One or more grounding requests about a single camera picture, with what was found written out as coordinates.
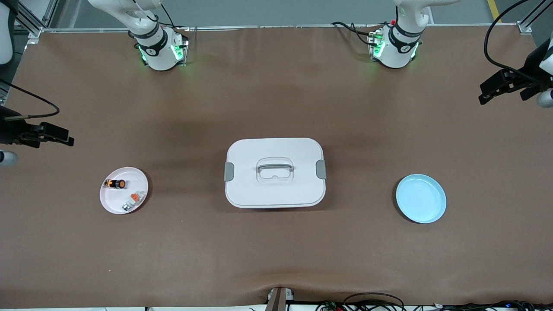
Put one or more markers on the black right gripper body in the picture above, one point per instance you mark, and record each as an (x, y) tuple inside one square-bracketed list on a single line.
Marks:
[(8, 131)]

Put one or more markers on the silver table edge rail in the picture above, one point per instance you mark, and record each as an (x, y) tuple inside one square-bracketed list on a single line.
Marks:
[(281, 26)]

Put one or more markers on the brown table mat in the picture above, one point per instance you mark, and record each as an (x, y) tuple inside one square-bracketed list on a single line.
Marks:
[(276, 259)]

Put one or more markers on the light blue round plate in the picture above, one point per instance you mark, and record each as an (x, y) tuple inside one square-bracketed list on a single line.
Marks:
[(421, 198)]

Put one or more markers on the pink round plate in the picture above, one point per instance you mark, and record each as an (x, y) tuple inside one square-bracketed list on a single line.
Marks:
[(119, 201)]

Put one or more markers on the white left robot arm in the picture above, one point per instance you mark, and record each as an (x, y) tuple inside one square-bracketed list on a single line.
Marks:
[(395, 52)]

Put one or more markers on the orange black push switch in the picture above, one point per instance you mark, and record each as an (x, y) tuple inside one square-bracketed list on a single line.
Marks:
[(122, 184)]

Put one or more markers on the metal table clamp bracket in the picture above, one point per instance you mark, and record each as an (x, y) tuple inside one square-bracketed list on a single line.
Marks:
[(276, 300)]

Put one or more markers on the aluminium frame post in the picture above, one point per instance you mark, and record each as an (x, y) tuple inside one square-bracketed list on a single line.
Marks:
[(32, 31), (525, 28)]

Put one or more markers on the white orange electrical connector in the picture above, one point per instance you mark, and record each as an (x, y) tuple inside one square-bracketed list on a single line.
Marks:
[(135, 197)]

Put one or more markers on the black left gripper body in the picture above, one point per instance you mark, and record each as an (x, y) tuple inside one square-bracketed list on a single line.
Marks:
[(529, 70)]

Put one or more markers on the white lidded storage box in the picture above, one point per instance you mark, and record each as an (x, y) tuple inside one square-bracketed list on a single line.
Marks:
[(276, 190)]

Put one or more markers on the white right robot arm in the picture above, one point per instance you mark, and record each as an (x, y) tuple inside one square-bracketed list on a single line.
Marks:
[(157, 54)]

